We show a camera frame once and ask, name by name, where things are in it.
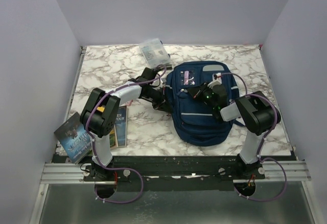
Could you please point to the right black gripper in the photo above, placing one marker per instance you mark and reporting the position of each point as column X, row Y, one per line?
column 196, row 92

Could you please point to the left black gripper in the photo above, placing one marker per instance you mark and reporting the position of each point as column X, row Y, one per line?
column 160, row 105

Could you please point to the navy blue student backpack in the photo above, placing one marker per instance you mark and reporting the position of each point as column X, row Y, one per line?
column 193, row 120

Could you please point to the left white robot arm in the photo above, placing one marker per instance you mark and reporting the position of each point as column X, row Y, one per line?
column 99, row 125

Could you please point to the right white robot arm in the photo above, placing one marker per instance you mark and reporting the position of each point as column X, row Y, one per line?
column 259, row 114

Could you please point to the clear plastic pencil case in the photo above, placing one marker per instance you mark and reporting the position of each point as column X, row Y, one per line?
column 154, row 53

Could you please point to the blue landscape book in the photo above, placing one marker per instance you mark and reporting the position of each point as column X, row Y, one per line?
column 121, row 126

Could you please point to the yellow notebook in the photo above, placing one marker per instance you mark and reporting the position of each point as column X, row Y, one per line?
column 101, row 109

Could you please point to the dark fantasy book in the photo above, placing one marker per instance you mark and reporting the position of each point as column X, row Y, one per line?
column 73, row 138

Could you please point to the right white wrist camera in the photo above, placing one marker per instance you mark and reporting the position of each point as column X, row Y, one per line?
column 217, row 80

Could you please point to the black metal base rail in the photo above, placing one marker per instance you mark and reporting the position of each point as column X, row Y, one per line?
column 160, row 173

